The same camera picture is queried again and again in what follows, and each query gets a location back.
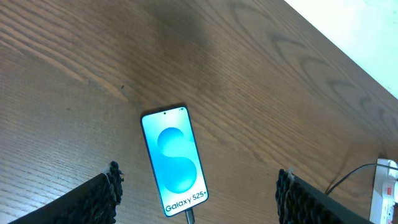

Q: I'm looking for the white power strip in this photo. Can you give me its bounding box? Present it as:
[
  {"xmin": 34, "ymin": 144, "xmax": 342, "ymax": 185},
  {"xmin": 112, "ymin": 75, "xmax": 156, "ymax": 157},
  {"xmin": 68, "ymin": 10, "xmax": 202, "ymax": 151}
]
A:
[{"xmin": 369, "ymin": 159, "xmax": 397, "ymax": 224}]

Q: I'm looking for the blue Galaxy smartphone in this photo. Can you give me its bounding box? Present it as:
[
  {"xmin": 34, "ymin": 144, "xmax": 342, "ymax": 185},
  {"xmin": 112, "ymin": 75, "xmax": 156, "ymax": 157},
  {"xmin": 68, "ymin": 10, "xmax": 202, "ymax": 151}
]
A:
[{"xmin": 140, "ymin": 103, "xmax": 209, "ymax": 217}]

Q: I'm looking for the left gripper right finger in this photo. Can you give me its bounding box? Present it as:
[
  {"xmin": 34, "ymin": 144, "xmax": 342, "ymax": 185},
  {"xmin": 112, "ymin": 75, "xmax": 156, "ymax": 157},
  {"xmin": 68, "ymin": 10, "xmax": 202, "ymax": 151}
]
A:
[{"xmin": 275, "ymin": 169, "xmax": 371, "ymax": 224}]

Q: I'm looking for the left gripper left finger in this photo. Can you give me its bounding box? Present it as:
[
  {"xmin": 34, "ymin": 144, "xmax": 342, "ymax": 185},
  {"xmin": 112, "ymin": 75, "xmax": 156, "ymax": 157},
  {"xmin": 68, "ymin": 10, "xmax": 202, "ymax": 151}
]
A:
[{"xmin": 11, "ymin": 161, "xmax": 124, "ymax": 224}]

